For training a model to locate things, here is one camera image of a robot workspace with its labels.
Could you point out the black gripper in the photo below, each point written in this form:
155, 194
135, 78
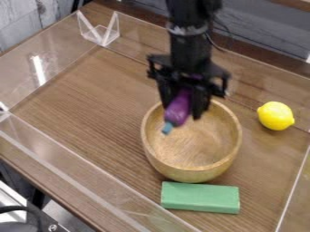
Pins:
187, 68

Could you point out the purple toy eggplant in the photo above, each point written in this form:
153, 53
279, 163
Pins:
176, 112

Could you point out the brown wooden bowl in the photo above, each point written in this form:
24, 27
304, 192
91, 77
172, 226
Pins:
198, 151

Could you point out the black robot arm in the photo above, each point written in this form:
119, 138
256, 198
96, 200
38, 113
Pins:
192, 14

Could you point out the yellow lemon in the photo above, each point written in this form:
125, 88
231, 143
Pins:
275, 116

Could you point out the green rectangular block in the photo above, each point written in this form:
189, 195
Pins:
200, 197

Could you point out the black equipment at table edge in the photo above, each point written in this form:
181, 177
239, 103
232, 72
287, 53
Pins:
24, 219

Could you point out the clear acrylic corner bracket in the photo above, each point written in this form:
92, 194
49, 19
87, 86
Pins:
101, 35

